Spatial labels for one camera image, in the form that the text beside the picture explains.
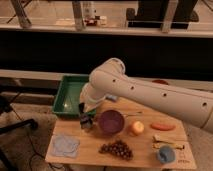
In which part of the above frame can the green plastic tray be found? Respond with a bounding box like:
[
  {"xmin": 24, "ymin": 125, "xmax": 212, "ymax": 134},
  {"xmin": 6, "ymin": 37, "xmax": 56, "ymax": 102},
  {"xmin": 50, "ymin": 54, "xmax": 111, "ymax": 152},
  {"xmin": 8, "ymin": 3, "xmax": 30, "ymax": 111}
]
[{"xmin": 52, "ymin": 75, "xmax": 88, "ymax": 119}]

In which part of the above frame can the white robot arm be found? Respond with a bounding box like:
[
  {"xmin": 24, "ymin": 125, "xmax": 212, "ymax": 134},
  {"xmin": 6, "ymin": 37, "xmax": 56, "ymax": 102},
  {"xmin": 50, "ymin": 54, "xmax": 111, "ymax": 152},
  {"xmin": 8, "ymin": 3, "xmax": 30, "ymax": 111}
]
[{"xmin": 79, "ymin": 58, "xmax": 213, "ymax": 133}]

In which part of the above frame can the purple bowl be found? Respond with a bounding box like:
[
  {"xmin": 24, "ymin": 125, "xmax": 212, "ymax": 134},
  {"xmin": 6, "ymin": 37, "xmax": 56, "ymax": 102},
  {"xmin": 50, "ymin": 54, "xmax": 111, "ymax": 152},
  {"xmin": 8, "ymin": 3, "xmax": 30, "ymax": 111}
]
[{"xmin": 98, "ymin": 110, "xmax": 125, "ymax": 135}]

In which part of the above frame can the blue cloth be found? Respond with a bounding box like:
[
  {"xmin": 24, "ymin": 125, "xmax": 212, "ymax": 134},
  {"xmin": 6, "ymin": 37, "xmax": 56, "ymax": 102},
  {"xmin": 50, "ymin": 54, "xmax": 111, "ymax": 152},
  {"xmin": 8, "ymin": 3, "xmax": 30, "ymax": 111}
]
[{"xmin": 51, "ymin": 134, "xmax": 80, "ymax": 158}]

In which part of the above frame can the metal cup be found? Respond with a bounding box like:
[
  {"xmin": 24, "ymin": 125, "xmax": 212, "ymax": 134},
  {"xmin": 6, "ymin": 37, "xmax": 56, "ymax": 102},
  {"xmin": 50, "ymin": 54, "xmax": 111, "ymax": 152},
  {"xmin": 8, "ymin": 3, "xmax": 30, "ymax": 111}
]
[{"xmin": 80, "ymin": 120, "xmax": 93, "ymax": 131}]

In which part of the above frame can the blue sponge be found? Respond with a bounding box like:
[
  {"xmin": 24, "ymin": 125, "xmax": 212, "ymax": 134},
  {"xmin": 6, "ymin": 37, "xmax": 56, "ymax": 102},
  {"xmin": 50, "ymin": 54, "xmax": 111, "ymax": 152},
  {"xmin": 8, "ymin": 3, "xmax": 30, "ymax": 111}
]
[{"xmin": 106, "ymin": 95, "xmax": 118, "ymax": 102}]

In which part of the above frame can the red bowl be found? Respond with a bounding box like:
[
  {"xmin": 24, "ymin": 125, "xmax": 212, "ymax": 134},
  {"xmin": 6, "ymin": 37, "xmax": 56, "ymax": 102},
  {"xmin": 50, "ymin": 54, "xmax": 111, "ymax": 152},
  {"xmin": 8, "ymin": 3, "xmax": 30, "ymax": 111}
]
[{"xmin": 152, "ymin": 79, "xmax": 169, "ymax": 85}]

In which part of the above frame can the yellow apple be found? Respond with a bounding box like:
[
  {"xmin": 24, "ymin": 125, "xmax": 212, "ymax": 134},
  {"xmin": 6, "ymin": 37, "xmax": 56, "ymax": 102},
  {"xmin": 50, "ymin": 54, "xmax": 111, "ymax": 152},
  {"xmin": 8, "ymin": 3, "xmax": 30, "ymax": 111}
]
[{"xmin": 130, "ymin": 121, "xmax": 144, "ymax": 136}]

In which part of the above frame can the bunch of dark grapes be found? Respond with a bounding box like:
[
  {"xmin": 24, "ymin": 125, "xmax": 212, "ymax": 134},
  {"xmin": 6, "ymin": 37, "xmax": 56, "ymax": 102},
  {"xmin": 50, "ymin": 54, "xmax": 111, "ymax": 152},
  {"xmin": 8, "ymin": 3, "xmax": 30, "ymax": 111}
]
[{"xmin": 99, "ymin": 140, "xmax": 133, "ymax": 160}]

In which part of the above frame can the orange carrot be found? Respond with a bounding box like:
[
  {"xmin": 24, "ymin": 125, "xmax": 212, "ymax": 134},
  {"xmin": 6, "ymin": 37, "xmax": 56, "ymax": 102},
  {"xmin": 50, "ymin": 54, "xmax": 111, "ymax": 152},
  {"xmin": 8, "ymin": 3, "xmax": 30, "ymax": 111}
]
[{"xmin": 150, "ymin": 123, "xmax": 176, "ymax": 131}]

